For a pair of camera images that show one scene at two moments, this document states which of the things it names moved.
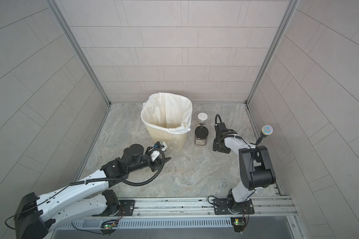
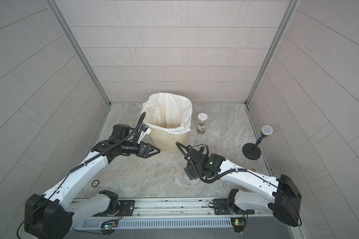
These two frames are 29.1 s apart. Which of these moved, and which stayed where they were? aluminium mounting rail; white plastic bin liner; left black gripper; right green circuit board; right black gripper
Moved: left black gripper; right black gripper
Stayed: aluminium mounting rail; white plastic bin liner; right green circuit board
